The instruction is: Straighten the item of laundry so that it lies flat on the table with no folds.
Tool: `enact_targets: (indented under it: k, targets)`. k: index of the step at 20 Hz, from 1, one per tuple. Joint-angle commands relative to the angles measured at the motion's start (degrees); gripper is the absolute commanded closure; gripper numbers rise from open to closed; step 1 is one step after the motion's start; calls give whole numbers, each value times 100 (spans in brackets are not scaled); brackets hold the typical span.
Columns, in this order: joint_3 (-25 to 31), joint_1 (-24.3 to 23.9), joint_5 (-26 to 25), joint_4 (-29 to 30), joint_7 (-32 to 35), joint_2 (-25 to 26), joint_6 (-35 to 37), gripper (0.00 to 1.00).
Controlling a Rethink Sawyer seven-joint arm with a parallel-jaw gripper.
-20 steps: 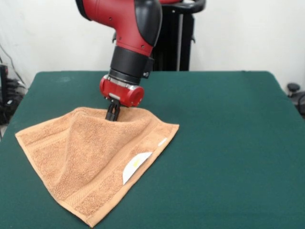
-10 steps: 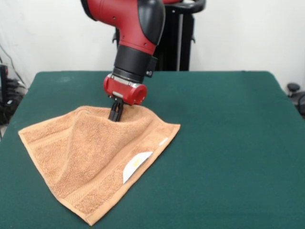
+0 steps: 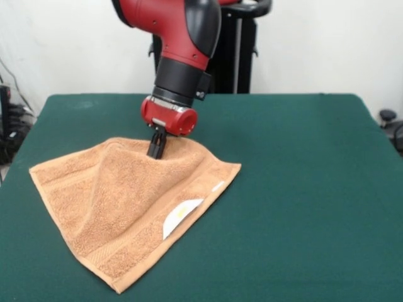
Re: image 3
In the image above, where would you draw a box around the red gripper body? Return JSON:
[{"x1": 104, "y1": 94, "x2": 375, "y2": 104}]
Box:
[{"x1": 140, "y1": 96, "x2": 199, "y2": 138}]

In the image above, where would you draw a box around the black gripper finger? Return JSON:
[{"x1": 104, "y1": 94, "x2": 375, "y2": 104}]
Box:
[
  {"x1": 155, "y1": 131, "x2": 167, "y2": 160},
  {"x1": 147, "y1": 127, "x2": 161, "y2": 157}
]

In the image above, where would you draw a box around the tan terry towel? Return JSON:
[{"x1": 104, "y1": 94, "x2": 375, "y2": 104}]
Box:
[{"x1": 28, "y1": 136, "x2": 242, "y2": 286}]

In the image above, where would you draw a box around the black box with red light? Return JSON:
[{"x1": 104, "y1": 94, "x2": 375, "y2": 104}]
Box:
[{"x1": 0, "y1": 84, "x2": 13, "y2": 141}]

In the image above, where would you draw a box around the dark green table cloth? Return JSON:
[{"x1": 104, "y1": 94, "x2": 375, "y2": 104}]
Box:
[{"x1": 0, "y1": 92, "x2": 403, "y2": 302}]

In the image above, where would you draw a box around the black chair base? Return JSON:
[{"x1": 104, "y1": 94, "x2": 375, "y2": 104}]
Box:
[{"x1": 378, "y1": 109, "x2": 403, "y2": 158}]

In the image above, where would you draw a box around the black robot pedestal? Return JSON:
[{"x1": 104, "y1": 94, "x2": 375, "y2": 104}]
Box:
[{"x1": 147, "y1": 0, "x2": 272, "y2": 94}]

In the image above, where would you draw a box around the black cable bundle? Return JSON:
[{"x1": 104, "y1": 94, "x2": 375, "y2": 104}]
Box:
[{"x1": 0, "y1": 103, "x2": 37, "y2": 166}]

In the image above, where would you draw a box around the grey wall cable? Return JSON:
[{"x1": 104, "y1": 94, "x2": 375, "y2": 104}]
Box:
[{"x1": 0, "y1": 56, "x2": 35, "y2": 114}]

